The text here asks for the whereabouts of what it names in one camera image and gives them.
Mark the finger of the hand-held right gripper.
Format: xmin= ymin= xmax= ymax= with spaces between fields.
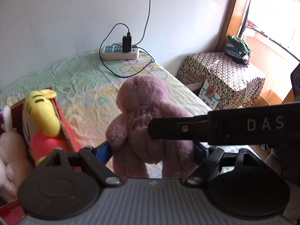
xmin=148 ymin=115 xmax=209 ymax=144

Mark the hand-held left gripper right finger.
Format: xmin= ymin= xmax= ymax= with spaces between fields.
xmin=186 ymin=143 xmax=260 ymax=188

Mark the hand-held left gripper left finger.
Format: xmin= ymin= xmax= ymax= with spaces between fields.
xmin=42 ymin=141 xmax=122 ymax=188

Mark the red cardboard box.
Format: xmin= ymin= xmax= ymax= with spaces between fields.
xmin=0 ymin=87 xmax=81 ymax=225

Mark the mauve bear plush toy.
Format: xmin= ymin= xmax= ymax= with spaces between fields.
xmin=105 ymin=75 xmax=200 ymax=179

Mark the yellow plush toy red shirt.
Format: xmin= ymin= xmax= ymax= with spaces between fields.
xmin=22 ymin=89 xmax=68 ymax=167

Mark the white bunny plush toy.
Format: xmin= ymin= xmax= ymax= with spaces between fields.
xmin=0 ymin=105 xmax=32 ymax=190

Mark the person's right hand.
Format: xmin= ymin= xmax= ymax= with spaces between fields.
xmin=264 ymin=153 xmax=300 ymax=218

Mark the white blue step stool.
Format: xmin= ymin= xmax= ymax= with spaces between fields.
xmin=198 ymin=78 xmax=223 ymax=110

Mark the brown cardboard box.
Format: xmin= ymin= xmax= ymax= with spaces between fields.
xmin=256 ymin=89 xmax=294 ymax=108

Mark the small cloth-covered table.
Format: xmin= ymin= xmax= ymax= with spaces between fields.
xmin=176 ymin=52 xmax=266 ymax=110

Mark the cartoon printed bed sheet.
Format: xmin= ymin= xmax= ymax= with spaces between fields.
xmin=0 ymin=49 xmax=254 ymax=179

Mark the green cloth bundle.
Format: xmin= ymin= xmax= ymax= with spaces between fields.
xmin=225 ymin=35 xmax=252 ymax=64

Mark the white power strip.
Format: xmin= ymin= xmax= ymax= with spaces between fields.
xmin=100 ymin=45 xmax=140 ymax=61

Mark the black charger adapter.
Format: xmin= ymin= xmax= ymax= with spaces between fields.
xmin=122 ymin=31 xmax=132 ymax=53

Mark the black balcony railing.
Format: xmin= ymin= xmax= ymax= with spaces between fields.
xmin=238 ymin=0 xmax=300 ymax=62

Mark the wooden door frame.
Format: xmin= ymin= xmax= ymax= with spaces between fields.
xmin=214 ymin=0 xmax=255 ymax=53

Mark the black charger cable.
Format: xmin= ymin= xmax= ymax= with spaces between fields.
xmin=100 ymin=23 xmax=155 ymax=78

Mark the white power strip cable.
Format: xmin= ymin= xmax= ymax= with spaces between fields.
xmin=132 ymin=0 xmax=152 ymax=47

